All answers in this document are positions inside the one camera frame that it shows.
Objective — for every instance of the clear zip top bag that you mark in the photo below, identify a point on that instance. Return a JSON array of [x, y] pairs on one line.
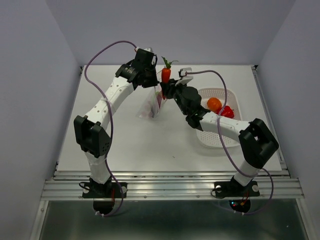
[[144, 111]]

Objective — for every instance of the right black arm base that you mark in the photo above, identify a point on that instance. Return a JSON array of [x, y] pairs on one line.
[[239, 195]]

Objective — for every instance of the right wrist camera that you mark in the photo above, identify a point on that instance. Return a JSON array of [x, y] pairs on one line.
[[185, 78]]

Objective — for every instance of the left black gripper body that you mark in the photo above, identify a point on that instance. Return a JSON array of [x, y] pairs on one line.
[[151, 79]]

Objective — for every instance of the aluminium rail frame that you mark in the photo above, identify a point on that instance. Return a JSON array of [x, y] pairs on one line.
[[170, 179]]

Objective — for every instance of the orange toy carrot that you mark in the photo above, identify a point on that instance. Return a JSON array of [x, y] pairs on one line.
[[166, 71]]

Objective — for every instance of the red toy strawberry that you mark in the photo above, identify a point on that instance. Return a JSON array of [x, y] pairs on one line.
[[228, 112]]

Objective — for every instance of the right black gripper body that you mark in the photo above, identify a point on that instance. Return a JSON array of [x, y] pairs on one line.
[[177, 93]]

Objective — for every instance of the orange toy pumpkin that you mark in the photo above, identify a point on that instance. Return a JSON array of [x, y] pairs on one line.
[[214, 104]]

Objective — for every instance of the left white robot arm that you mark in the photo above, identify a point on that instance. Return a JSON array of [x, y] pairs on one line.
[[91, 129]]

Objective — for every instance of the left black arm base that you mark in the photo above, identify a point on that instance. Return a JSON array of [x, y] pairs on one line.
[[107, 198]]

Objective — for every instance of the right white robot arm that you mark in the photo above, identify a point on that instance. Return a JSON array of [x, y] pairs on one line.
[[257, 142]]

